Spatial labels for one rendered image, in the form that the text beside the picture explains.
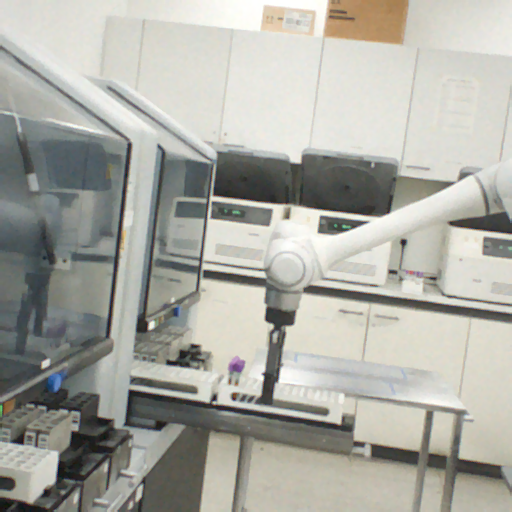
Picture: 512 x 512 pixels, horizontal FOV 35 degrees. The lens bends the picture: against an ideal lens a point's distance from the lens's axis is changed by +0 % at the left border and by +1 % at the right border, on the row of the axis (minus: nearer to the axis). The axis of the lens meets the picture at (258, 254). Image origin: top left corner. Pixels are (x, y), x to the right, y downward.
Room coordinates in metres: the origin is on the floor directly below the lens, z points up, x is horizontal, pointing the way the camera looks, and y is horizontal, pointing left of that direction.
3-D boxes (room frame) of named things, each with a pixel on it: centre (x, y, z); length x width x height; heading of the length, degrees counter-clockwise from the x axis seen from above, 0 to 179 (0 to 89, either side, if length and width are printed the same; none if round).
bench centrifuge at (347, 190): (4.49, -0.44, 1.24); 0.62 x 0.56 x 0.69; 173
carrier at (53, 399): (1.57, 0.37, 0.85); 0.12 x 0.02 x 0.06; 173
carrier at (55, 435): (1.41, 0.32, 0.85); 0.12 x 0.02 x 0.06; 173
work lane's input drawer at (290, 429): (1.93, 0.03, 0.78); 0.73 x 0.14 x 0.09; 83
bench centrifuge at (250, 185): (4.57, 0.14, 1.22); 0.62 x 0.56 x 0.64; 171
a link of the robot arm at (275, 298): (1.92, -0.07, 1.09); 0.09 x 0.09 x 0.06
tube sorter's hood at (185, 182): (2.22, 0.45, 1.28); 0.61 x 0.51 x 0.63; 173
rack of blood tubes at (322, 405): (1.91, -0.10, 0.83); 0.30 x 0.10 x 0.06; 83
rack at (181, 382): (1.95, 0.21, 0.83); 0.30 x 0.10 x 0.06; 83
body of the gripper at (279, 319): (1.92, -0.07, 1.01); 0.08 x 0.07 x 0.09; 173
